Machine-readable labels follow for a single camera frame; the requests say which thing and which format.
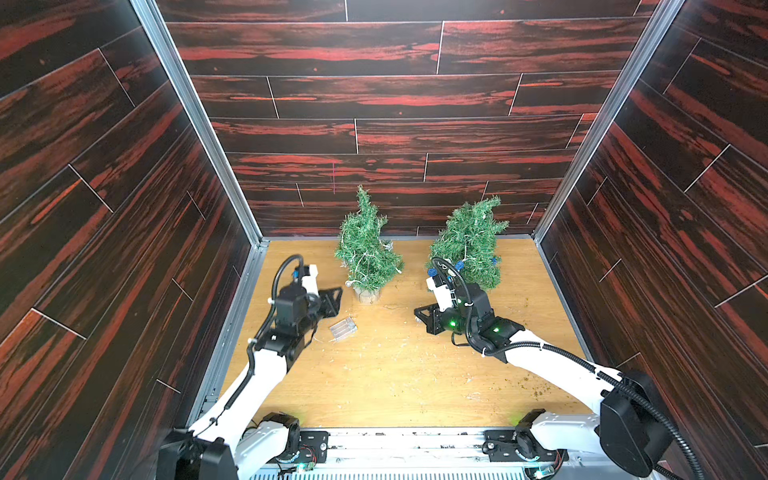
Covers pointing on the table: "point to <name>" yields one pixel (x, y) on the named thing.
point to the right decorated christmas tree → (469, 239)
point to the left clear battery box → (343, 329)
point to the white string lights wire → (358, 270)
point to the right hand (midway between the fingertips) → (420, 307)
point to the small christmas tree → (371, 258)
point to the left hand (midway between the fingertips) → (341, 290)
